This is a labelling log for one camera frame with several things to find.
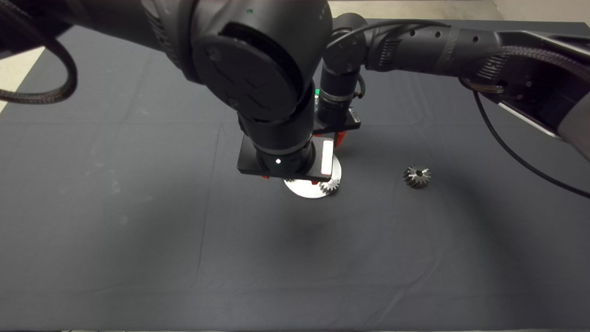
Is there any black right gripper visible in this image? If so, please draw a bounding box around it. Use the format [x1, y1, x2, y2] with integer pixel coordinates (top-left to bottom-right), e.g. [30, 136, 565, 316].
[313, 99, 362, 148]

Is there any braided black left arm hose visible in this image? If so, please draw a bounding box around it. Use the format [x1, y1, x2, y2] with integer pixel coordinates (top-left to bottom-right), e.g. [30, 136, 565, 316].
[0, 0, 78, 104]

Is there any round metal plate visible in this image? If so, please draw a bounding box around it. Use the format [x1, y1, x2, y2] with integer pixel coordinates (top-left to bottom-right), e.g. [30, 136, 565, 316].
[283, 154, 343, 199]

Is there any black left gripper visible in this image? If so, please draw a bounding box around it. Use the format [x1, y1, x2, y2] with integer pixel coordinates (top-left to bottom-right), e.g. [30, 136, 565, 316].
[237, 136, 336, 185]

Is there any large steel gear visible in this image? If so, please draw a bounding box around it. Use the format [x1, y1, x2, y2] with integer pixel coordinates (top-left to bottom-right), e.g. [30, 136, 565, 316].
[402, 164, 432, 189]

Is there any braided black arm hose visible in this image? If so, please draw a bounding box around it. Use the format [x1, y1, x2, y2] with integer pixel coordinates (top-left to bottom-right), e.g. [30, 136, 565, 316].
[0, 0, 78, 104]
[461, 45, 590, 95]

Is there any dark table cloth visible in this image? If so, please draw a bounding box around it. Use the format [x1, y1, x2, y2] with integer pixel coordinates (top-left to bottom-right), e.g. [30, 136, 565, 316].
[0, 18, 590, 332]

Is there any braided black right arm hose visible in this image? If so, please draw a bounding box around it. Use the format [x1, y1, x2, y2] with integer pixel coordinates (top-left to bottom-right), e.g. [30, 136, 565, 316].
[461, 45, 590, 95]

